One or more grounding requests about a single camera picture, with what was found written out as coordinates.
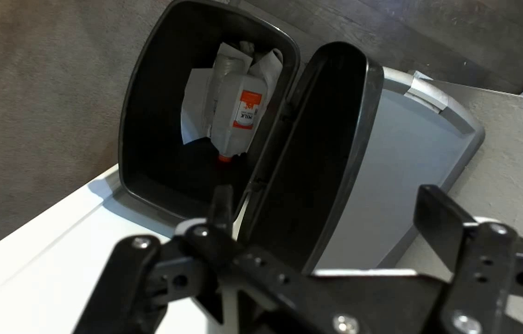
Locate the white carton orange label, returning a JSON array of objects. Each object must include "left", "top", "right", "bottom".
[{"left": 210, "top": 40, "right": 286, "bottom": 163}]

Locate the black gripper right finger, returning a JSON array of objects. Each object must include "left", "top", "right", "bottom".
[{"left": 414, "top": 181, "right": 523, "bottom": 334}]

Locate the black bin lid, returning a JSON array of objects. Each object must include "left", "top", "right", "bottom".
[{"left": 234, "top": 40, "right": 388, "bottom": 274}]

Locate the black plastic waste bin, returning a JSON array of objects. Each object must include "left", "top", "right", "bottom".
[{"left": 117, "top": 0, "right": 304, "bottom": 226}]

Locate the crumpled white paper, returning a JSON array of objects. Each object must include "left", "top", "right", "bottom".
[{"left": 178, "top": 64, "right": 221, "bottom": 148}]

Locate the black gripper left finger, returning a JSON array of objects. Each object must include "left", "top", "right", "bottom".
[{"left": 73, "top": 181, "right": 258, "bottom": 334}]

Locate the grey step trash can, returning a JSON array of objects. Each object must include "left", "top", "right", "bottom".
[{"left": 314, "top": 64, "right": 488, "bottom": 270}]

